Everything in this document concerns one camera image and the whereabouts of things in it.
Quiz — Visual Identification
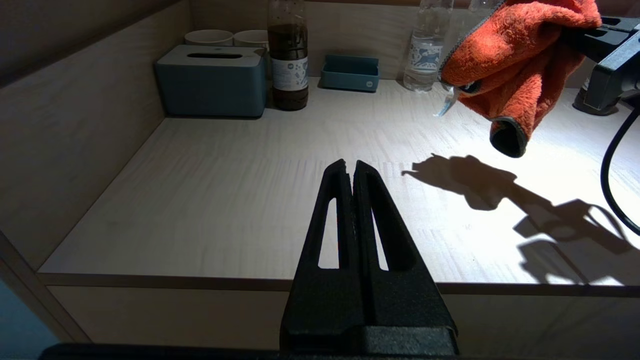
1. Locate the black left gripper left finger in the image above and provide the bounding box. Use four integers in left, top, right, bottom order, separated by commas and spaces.
279, 159, 362, 353

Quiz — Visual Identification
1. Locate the white paper cup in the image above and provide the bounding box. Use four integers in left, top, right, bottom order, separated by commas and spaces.
233, 29, 270, 51
184, 29, 235, 47

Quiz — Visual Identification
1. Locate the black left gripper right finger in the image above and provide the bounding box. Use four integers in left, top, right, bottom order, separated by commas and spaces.
352, 160, 460, 355

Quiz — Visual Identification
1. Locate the orange fluffy cloth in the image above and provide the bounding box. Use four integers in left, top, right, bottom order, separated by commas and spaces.
433, 0, 603, 159

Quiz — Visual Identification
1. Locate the small blue plastic tray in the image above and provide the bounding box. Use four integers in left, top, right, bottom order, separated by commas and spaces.
319, 54, 380, 93

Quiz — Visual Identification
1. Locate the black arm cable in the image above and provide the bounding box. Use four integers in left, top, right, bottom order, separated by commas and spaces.
600, 104, 640, 237

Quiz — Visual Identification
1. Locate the dark drink bottle white label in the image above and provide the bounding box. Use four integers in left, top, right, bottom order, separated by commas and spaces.
573, 75, 622, 117
266, 0, 310, 112

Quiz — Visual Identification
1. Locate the blue-grey tissue box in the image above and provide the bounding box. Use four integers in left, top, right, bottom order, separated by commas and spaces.
153, 44, 267, 119

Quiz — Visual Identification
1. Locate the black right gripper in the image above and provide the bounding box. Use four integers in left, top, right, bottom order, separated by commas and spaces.
560, 16, 640, 112

